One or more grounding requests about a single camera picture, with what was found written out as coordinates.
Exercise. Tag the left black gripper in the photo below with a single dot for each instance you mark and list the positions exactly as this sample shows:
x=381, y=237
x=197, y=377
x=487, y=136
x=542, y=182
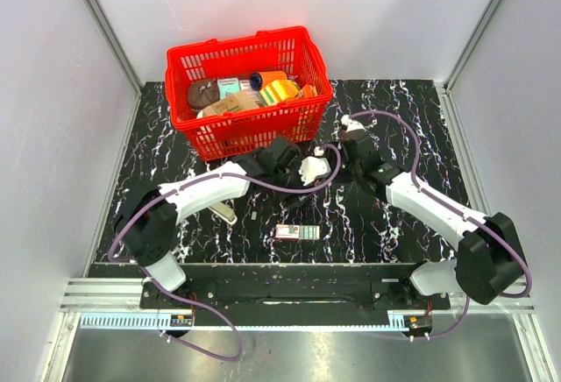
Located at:
x=289, y=200

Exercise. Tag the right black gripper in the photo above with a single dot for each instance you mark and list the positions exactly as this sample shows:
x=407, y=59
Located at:
x=342, y=151

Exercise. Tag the beige and white stapler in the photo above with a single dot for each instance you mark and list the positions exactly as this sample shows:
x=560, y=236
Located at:
x=224, y=212

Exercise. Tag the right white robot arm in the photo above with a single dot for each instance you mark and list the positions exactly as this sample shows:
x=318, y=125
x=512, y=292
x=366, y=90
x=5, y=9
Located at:
x=488, y=257

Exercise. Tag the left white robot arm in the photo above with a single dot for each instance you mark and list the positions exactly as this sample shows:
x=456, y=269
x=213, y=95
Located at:
x=146, y=223

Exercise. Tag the red white staple box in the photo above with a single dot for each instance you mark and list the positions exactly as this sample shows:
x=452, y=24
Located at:
x=297, y=232

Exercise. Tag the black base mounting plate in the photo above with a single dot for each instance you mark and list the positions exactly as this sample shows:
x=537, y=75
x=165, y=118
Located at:
x=293, y=296

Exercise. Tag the orange snack packet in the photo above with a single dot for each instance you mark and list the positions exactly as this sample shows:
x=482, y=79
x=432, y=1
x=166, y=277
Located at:
x=306, y=91

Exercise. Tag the brown cardboard box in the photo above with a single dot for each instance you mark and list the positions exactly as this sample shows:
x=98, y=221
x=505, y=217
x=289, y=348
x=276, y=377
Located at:
x=234, y=103

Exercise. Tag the yellow green sponge pack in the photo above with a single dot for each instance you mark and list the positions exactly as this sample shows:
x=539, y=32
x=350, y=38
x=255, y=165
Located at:
x=279, y=91

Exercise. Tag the red plastic shopping basket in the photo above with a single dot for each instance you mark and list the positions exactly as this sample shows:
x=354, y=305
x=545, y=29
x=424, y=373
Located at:
x=291, y=50

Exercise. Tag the orange tube blue cap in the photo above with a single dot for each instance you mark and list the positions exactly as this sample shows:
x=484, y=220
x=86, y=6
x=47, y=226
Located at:
x=258, y=80

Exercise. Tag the teal white small box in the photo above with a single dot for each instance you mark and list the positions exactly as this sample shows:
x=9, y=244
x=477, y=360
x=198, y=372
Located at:
x=228, y=86

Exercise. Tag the brown round bun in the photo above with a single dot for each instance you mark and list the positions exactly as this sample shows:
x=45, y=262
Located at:
x=202, y=94

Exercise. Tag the aluminium frame rail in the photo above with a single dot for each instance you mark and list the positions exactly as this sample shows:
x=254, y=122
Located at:
x=137, y=304

